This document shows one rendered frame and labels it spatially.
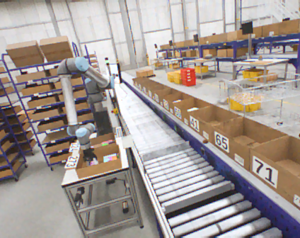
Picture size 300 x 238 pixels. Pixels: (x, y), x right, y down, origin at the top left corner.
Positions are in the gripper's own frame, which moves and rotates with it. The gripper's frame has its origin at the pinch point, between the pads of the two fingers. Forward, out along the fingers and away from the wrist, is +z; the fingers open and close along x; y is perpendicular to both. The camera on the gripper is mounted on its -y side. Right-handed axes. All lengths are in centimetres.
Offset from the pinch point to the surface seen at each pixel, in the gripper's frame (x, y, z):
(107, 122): 2, -70, -14
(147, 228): 36, 8, 78
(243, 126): 133, 6, -18
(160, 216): 57, 61, 4
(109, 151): 11.5, -18.9, -1.4
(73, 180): -14.3, 14.3, 3.3
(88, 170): -0.7, 11.6, -3.2
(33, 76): -106, -137, -80
